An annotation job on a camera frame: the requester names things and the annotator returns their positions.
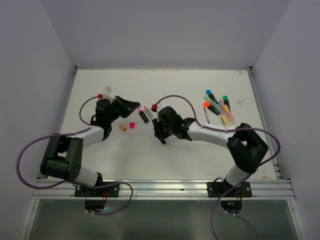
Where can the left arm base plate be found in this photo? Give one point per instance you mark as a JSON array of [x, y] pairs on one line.
[[107, 189]]

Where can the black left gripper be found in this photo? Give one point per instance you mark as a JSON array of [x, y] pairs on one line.
[[128, 106]]

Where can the blue highlighter pen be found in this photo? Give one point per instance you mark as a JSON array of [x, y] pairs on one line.
[[211, 96]]

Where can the thin grey marker pen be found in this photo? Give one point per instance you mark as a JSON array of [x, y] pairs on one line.
[[206, 114]]

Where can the aluminium front rail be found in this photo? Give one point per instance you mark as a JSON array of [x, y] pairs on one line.
[[183, 190]]

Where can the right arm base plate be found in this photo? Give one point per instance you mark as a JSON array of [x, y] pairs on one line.
[[218, 188]]

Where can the black pink highlighter pen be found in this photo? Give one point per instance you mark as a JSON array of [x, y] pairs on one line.
[[143, 116]]

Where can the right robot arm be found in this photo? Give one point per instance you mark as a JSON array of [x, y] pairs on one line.
[[246, 147]]

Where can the orange black highlighter pen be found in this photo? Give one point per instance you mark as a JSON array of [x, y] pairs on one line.
[[211, 108]]

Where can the peach highlighter cap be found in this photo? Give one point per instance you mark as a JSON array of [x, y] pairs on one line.
[[122, 127]]

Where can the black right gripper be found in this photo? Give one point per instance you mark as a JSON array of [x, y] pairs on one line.
[[158, 130]]

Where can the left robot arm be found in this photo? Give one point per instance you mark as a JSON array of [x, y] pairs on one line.
[[63, 156]]

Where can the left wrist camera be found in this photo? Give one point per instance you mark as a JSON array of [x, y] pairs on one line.
[[107, 93]]

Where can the aluminium rail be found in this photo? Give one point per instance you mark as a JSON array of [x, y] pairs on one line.
[[269, 139], [183, 190]]

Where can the mint green highlighter pen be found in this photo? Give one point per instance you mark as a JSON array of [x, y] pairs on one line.
[[211, 102]]

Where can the aluminium right side rail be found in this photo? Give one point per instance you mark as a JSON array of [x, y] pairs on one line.
[[269, 139]]

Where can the lilac pastel highlighter pen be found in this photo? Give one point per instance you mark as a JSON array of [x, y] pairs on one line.
[[224, 117]]

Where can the yellow pastel highlighter pen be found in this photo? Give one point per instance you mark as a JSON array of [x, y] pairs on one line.
[[229, 114]]

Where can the pink highlighter cap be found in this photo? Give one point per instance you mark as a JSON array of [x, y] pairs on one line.
[[132, 125]]

